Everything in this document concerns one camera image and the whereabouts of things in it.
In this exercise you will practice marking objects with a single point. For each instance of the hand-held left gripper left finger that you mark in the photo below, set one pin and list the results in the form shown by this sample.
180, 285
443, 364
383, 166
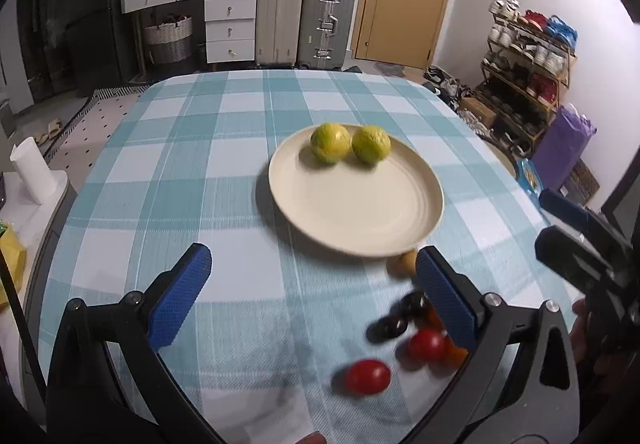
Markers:
180, 296

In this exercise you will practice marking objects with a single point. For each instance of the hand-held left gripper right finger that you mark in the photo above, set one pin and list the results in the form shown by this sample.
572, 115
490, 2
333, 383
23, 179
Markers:
445, 296

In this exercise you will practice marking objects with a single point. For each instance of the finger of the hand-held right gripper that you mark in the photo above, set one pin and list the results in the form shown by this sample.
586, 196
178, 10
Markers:
570, 254
562, 205

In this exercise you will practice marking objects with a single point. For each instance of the orange mandarin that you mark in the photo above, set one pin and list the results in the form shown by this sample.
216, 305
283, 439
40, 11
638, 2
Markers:
434, 319
456, 357

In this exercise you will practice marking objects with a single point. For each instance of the dark purple plum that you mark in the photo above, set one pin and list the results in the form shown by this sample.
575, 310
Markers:
412, 304
390, 326

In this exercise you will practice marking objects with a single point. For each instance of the red tomato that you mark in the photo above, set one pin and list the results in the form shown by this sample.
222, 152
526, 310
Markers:
367, 376
426, 345

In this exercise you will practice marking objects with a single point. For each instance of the yellow-brown round fruit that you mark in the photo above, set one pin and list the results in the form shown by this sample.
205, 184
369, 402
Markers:
402, 264

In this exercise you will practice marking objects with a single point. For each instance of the person's right hand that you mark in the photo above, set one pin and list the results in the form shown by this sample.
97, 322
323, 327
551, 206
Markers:
580, 329

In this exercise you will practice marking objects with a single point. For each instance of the brown woven bag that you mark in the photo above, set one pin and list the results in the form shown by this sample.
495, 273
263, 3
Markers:
582, 181

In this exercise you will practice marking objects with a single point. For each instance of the blue snack packet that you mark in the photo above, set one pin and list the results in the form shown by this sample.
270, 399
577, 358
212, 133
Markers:
529, 178

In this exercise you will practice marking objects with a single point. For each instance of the purple bag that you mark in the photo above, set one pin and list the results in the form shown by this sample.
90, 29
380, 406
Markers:
562, 149

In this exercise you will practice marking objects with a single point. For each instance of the round cream black-rimmed plate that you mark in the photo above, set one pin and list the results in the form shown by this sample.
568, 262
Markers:
504, 160

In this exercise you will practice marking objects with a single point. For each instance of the wooden shoe rack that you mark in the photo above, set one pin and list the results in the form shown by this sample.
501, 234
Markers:
520, 89

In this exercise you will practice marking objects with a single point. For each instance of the teal checked tablecloth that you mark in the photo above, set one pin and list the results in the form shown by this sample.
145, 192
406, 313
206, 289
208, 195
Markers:
200, 174

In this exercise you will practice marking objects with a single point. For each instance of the cardboard box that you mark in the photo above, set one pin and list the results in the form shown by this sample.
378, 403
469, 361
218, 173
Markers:
477, 110

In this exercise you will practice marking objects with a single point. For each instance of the rows of shoes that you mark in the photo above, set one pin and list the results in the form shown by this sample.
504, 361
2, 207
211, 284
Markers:
542, 54

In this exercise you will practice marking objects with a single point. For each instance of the pile of loose shoes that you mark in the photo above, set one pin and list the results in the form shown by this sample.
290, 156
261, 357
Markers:
447, 84

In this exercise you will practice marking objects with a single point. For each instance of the green citrus fruit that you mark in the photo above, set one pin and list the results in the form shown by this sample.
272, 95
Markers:
371, 144
330, 143

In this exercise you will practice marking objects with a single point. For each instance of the yellow bag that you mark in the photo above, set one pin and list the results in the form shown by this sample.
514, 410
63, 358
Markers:
11, 259

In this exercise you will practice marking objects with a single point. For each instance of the white side table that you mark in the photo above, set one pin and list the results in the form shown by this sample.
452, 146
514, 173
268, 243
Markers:
15, 204

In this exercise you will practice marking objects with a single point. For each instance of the white dotted rug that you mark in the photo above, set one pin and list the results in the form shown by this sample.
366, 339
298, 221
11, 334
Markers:
100, 124

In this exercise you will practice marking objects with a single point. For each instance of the white paper towel roll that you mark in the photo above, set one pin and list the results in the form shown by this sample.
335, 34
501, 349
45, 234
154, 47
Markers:
32, 171

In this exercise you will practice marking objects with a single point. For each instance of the beige slippers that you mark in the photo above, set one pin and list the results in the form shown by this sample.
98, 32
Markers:
49, 130

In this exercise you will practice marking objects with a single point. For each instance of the grey door mat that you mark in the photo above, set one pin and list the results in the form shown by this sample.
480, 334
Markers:
390, 70

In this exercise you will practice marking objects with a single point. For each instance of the woven laundry basket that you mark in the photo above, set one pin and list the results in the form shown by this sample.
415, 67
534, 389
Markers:
167, 44

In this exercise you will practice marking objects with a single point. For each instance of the white drawer desk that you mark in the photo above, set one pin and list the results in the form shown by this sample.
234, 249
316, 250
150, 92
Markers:
230, 31

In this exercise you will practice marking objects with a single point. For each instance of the black fridge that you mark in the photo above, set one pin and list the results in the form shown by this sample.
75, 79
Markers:
92, 24

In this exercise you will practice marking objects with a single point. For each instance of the cream suitcase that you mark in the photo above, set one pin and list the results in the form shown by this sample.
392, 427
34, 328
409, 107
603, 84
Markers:
280, 19

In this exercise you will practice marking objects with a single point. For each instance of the dark tall cabinet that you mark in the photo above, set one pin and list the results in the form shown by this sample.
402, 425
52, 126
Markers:
40, 34

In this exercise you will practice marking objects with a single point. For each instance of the silver suitcase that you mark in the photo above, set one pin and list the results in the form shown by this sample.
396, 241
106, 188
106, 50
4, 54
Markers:
325, 24

